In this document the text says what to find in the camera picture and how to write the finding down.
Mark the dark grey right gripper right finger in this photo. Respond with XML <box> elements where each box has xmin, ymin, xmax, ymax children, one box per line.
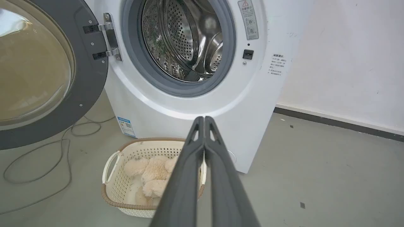
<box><xmin>204</xmin><ymin>116</ymin><xmax>261</xmax><ymax>227</ymax></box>

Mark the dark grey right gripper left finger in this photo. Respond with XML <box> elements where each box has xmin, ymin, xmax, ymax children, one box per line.
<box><xmin>149</xmin><ymin>116</ymin><xmax>205</xmax><ymax>227</ymax></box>

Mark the white front-load washing machine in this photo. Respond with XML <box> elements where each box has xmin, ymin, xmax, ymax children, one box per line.
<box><xmin>85</xmin><ymin>0</ymin><xmax>315</xmax><ymax>174</ymax></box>

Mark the metal door hinge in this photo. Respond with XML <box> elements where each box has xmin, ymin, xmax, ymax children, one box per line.
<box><xmin>98</xmin><ymin>13</ymin><xmax>122</xmax><ymax>61</ymax></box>

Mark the grey round washing machine door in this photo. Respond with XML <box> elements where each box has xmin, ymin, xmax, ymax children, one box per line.
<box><xmin>0</xmin><ymin>0</ymin><xmax>109</xmax><ymax>150</ymax></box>

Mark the cream plush toy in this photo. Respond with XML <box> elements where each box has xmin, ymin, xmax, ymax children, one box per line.
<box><xmin>124</xmin><ymin>155</ymin><xmax>180</xmax><ymax>207</ymax></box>

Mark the cream perforated laundry basket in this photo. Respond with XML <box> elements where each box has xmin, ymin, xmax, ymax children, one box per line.
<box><xmin>101</xmin><ymin>137</ymin><xmax>207</xmax><ymax>218</ymax></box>

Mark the blue energy label sticker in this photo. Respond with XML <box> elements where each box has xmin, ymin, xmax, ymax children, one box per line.
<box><xmin>117</xmin><ymin>117</ymin><xmax>136</xmax><ymax>137</ymax></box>

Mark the steel perforated washer drum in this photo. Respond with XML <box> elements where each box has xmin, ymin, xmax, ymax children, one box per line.
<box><xmin>141</xmin><ymin>0</ymin><xmax>223</xmax><ymax>82</ymax></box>

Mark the grey warning label sticker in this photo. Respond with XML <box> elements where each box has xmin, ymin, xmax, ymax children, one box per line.
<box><xmin>238</xmin><ymin>0</ymin><xmax>259</xmax><ymax>40</ymax></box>

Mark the grey power cable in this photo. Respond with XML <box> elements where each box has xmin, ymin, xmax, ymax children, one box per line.
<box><xmin>0</xmin><ymin>115</ymin><xmax>116</xmax><ymax>215</ymax></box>

